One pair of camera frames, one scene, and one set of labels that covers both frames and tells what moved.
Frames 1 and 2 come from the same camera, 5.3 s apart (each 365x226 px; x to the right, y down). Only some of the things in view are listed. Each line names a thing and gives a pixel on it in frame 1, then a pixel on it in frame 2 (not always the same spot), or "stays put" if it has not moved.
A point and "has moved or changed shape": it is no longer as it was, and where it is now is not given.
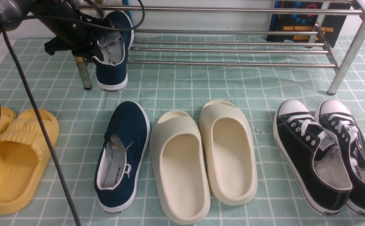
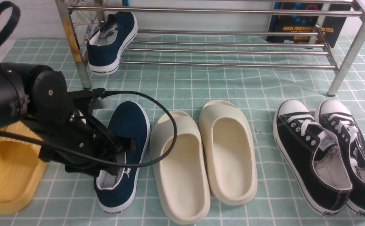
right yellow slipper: x=18 y=153 stays put
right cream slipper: x=230 y=153 stays put
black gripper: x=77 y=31 -> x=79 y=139
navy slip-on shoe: x=111 y=74 has moved or changed shape
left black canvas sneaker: x=312 y=156 stays put
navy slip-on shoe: x=121 y=157 stays put
